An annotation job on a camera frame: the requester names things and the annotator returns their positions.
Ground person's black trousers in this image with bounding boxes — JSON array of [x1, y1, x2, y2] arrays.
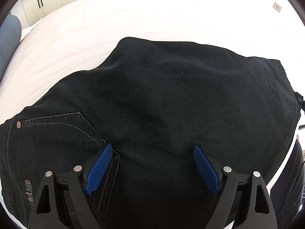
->
[[270, 141, 304, 228]]

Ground wall socket near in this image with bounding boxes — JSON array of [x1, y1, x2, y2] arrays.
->
[[273, 2, 282, 12]]

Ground white bed sheet mattress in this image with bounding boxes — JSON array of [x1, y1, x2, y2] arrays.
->
[[1, 0, 304, 195]]

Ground black jeans pant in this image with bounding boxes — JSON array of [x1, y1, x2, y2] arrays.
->
[[1, 37, 301, 228]]

